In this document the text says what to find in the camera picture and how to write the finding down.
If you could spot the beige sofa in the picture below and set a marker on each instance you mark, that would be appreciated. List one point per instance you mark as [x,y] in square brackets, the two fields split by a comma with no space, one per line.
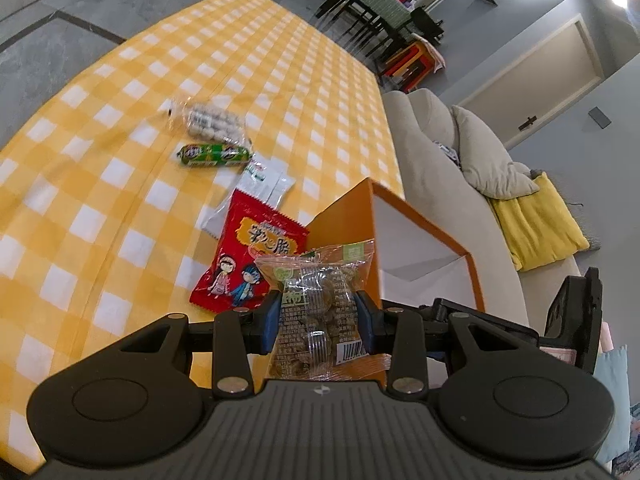
[450,200]

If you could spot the grey cushion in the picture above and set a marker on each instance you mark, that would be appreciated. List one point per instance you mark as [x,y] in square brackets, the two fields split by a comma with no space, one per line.
[490,160]

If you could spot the yellow checkered tablecloth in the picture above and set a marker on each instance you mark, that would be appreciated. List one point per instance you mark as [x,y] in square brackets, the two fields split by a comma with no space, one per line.
[100,160]

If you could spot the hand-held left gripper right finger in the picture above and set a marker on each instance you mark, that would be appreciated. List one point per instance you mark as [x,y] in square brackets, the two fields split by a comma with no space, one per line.
[367,322]

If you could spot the red cartoon snack packet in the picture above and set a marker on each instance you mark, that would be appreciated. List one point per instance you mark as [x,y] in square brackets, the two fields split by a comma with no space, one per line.
[240,255]

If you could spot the white door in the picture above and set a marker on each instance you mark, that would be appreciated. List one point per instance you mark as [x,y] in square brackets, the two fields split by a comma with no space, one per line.
[540,75]

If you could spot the pink fluffy garment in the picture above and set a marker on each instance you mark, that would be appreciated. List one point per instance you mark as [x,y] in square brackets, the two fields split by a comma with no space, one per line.
[605,335]

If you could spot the green sausage packet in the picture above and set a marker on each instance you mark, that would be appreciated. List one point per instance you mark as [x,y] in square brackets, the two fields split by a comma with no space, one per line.
[215,155]

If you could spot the black dining chair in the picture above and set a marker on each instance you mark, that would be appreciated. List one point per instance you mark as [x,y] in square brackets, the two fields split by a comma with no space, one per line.
[427,22]

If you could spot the clear packet of brown snacks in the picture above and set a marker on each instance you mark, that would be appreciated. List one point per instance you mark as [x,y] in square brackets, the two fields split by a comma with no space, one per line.
[310,310]

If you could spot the grey wall switch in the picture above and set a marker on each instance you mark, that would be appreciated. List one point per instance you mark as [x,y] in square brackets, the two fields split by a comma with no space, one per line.
[600,116]

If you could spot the clear packet of white balls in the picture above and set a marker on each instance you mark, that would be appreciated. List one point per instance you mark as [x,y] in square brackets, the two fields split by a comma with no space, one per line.
[210,120]

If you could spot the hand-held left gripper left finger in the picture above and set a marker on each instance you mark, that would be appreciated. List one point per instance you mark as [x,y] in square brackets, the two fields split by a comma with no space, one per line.
[267,322]

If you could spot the yellow cushion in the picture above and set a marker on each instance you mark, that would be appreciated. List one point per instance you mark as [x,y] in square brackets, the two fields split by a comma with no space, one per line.
[540,225]

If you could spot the translucent plastic wrapper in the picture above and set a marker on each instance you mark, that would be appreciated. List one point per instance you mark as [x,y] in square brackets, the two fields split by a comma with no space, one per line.
[215,220]

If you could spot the pink cloth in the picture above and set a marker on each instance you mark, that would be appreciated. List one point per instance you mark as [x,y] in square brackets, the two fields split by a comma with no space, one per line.
[432,52]

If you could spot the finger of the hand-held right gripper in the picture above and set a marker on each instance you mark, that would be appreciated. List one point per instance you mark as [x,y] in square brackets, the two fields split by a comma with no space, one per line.
[442,307]

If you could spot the red plastic stool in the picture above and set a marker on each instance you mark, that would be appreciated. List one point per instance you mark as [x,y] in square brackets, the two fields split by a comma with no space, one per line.
[407,67]

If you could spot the orange cardboard box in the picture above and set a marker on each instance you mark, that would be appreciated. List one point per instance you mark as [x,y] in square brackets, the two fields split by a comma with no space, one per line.
[345,220]

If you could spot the printed booklet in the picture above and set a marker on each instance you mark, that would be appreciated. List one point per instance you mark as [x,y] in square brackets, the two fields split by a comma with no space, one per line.
[446,152]

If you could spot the light blue cloth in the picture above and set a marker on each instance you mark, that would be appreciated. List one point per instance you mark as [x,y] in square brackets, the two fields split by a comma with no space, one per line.
[612,400]

